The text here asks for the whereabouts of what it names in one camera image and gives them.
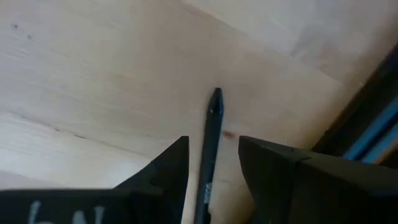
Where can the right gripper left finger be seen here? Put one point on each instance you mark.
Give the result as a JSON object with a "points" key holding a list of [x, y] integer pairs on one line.
{"points": [[146, 205]]}

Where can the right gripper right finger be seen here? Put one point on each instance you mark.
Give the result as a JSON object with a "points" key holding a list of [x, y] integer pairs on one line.
{"points": [[326, 193]]}

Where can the black pen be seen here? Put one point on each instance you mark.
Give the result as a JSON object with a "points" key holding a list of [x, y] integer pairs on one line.
{"points": [[211, 140]]}

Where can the black metal table frame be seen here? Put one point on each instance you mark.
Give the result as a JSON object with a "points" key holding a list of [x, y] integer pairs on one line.
{"points": [[367, 105]]}

